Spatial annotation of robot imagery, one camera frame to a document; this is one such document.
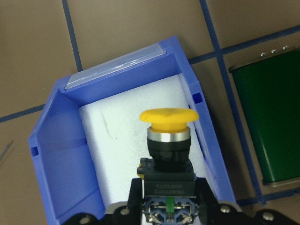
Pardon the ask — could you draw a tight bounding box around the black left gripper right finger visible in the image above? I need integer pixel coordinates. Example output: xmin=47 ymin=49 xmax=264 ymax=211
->
xmin=195 ymin=178 xmax=298 ymax=225

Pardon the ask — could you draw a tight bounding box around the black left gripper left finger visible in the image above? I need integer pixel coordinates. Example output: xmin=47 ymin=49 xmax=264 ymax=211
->
xmin=64 ymin=178 xmax=143 ymax=225

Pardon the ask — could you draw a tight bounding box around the yellow mushroom push button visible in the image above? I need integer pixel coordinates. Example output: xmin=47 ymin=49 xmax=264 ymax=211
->
xmin=137 ymin=108 xmax=199 ymax=225

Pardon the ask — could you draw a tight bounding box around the white foam pad left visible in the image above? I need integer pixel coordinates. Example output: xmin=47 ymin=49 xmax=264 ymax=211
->
xmin=78 ymin=74 xmax=208 ymax=209

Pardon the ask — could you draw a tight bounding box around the left blue plastic bin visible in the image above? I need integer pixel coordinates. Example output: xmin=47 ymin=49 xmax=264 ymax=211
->
xmin=29 ymin=37 xmax=235 ymax=225

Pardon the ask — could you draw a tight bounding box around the green conveyor belt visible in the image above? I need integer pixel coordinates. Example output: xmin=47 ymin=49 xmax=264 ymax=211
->
xmin=229 ymin=46 xmax=300 ymax=187

